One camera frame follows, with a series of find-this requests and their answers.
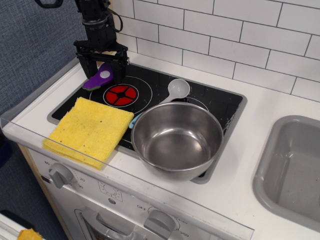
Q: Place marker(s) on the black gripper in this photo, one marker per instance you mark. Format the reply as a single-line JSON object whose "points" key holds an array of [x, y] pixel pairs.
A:
{"points": [[102, 37]]}

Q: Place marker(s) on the purple toy eggplant slice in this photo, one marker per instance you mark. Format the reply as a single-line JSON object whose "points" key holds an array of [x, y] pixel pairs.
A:
{"points": [[103, 76]]}

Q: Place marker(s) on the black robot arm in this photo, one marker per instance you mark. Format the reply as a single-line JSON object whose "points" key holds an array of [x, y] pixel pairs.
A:
{"points": [[94, 10]]}

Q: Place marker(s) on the black toy stovetop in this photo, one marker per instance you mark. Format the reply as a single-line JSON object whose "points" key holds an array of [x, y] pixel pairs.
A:
{"points": [[143, 88]]}

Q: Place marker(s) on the yellow folded cloth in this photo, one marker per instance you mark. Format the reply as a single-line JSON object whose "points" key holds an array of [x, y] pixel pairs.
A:
{"points": [[89, 132]]}

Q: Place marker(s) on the grey measuring spoon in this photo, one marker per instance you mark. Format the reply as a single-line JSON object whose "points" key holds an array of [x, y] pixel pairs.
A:
{"points": [[178, 89]]}

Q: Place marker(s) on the stainless steel pot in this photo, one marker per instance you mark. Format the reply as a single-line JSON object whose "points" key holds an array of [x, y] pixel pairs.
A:
{"points": [[177, 140]]}

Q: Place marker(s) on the left grey oven knob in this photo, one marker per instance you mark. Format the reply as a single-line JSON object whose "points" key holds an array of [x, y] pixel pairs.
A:
{"points": [[60, 175]]}

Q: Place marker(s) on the grey oven knob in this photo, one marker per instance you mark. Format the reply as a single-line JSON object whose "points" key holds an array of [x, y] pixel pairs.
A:
{"points": [[60, 175], [160, 224]]}

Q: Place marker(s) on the white toy oven front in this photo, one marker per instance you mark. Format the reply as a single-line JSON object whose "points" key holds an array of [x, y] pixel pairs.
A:
{"points": [[94, 210]]}

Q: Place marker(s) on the right grey oven knob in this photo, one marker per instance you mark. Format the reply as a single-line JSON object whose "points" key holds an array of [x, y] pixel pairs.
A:
{"points": [[160, 224]]}

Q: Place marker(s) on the yellow object bottom left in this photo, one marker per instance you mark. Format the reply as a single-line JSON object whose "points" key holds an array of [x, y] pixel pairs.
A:
{"points": [[29, 234]]}

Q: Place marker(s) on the grey toy sink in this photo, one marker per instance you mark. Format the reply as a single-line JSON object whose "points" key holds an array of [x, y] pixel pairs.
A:
{"points": [[287, 180]]}

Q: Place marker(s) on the light blue plastic handle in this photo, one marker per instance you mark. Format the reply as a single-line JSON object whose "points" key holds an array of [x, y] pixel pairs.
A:
{"points": [[131, 124]]}

